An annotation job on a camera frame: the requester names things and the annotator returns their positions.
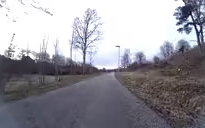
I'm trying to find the street lamp pole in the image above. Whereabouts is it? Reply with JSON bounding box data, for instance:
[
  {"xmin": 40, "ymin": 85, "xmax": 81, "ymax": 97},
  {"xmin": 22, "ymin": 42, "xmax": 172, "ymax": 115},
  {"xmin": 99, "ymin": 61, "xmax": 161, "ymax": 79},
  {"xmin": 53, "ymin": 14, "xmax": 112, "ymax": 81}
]
[{"xmin": 115, "ymin": 45, "xmax": 122, "ymax": 73}]

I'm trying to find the pale grass verge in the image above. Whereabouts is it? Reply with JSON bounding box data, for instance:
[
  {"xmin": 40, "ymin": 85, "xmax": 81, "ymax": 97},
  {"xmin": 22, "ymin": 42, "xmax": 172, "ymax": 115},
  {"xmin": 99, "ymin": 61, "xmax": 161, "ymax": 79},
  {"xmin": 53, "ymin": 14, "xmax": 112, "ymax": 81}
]
[{"xmin": 0, "ymin": 71, "xmax": 106, "ymax": 108}]

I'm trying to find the row of distant trees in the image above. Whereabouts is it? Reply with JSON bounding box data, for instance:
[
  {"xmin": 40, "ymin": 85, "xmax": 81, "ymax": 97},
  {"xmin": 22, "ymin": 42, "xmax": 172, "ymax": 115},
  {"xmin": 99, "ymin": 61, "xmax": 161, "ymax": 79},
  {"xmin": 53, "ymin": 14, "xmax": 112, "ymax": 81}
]
[{"xmin": 120, "ymin": 38, "xmax": 192, "ymax": 70}]

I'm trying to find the row of bare trees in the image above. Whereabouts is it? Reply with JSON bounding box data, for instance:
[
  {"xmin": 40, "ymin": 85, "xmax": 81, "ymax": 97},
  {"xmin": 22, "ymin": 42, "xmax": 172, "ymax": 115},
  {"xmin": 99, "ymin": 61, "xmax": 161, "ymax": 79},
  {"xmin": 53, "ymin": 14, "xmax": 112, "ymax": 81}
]
[{"xmin": 3, "ymin": 32, "xmax": 78, "ymax": 86}]

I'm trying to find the grey asphalt path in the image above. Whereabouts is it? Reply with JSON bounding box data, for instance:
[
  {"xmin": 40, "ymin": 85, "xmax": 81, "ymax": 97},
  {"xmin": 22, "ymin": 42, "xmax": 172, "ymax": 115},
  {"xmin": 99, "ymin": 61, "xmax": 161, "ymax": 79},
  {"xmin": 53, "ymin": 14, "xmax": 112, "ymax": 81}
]
[{"xmin": 0, "ymin": 71, "xmax": 173, "ymax": 128}]

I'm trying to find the dark pine tree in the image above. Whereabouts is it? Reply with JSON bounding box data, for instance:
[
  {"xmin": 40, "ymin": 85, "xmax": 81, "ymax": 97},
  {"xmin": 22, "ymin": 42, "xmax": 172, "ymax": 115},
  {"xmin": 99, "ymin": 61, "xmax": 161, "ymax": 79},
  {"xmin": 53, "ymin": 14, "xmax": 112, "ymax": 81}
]
[{"xmin": 172, "ymin": 0, "xmax": 205, "ymax": 56}]

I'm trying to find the dark hedge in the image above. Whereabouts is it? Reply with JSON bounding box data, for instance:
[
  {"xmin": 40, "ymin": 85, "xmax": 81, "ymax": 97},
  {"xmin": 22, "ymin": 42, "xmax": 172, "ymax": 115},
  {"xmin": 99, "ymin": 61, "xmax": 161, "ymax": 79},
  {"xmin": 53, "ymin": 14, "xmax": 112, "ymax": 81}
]
[{"xmin": 0, "ymin": 50, "xmax": 100, "ymax": 78}]

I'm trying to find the tall bare tree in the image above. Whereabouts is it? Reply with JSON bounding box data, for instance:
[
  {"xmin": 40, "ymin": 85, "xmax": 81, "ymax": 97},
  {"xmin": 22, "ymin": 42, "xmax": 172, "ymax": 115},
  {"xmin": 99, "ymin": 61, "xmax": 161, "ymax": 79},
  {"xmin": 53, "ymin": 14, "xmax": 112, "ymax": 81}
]
[{"xmin": 71, "ymin": 7, "xmax": 104, "ymax": 75}]

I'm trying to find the brown leaf-strewn grass slope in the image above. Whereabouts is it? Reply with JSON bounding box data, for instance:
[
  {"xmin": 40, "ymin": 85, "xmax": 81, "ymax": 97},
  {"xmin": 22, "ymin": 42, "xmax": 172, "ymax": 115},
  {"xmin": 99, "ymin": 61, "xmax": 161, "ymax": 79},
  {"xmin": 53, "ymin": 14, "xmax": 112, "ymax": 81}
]
[{"xmin": 114, "ymin": 40, "xmax": 205, "ymax": 128}]

